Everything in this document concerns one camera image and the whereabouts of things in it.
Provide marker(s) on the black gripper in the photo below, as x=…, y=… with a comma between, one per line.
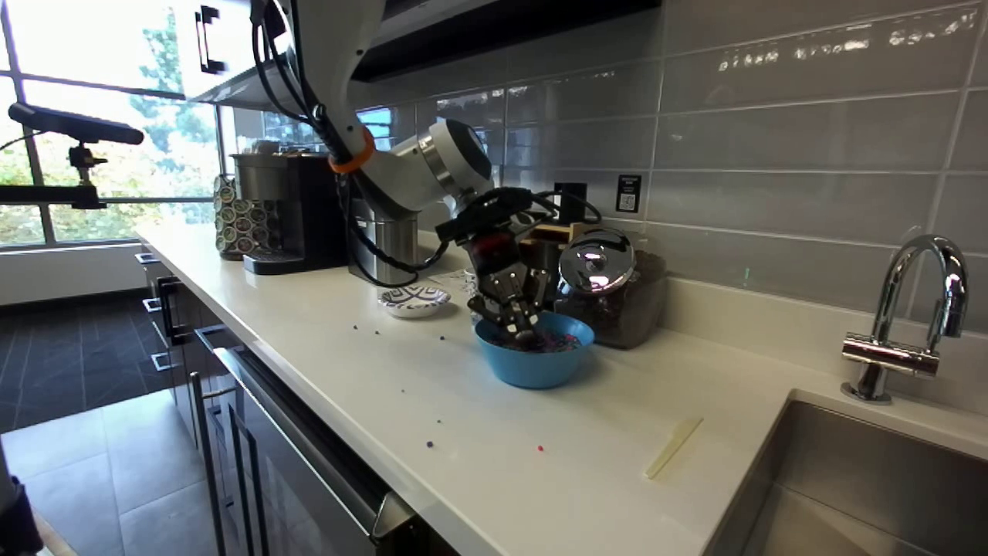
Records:
x=511, y=264

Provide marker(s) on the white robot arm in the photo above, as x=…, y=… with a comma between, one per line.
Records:
x=441, y=164

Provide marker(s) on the blue patterned paper bowl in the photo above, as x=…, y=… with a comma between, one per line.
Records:
x=416, y=300

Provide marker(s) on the black coffee machine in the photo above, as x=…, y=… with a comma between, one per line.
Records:
x=301, y=219

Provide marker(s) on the patterned canister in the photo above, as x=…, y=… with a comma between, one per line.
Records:
x=229, y=224

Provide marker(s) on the kitchen sink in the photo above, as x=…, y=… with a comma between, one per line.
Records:
x=832, y=487

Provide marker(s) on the black wall outlet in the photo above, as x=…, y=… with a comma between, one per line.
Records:
x=627, y=191

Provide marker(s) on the cabinet drawers with handles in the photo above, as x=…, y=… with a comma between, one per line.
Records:
x=278, y=483

